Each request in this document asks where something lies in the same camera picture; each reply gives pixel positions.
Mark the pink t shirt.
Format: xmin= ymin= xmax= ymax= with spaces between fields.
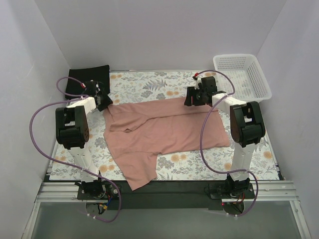
xmin=103 ymin=98 xmax=230 ymax=190

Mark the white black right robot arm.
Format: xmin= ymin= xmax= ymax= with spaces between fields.
xmin=184 ymin=73 xmax=266 ymax=198

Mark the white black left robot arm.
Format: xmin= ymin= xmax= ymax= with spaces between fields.
xmin=55 ymin=77 xmax=113 ymax=183

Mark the folded black t shirt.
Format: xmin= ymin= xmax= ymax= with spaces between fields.
xmin=65 ymin=65 xmax=110 ymax=95

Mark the floral patterned table mat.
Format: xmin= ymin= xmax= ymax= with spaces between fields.
xmin=87 ymin=72 xmax=279 ymax=180

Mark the white plastic basket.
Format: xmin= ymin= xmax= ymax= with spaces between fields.
xmin=213 ymin=54 xmax=272 ymax=102

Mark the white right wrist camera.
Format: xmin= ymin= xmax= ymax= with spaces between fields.
xmin=193 ymin=73 xmax=201 ymax=90

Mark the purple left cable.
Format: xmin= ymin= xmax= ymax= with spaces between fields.
xmin=29 ymin=77 xmax=123 ymax=223

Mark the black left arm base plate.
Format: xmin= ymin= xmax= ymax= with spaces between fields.
xmin=74 ymin=180 xmax=122 ymax=200

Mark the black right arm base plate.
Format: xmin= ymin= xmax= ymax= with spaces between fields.
xmin=204 ymin=177 xmax=255 ymax=199

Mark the aluminium frame rail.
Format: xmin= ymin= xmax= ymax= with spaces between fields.
xmin=22 ymin=180 xmax=311 ymax=239

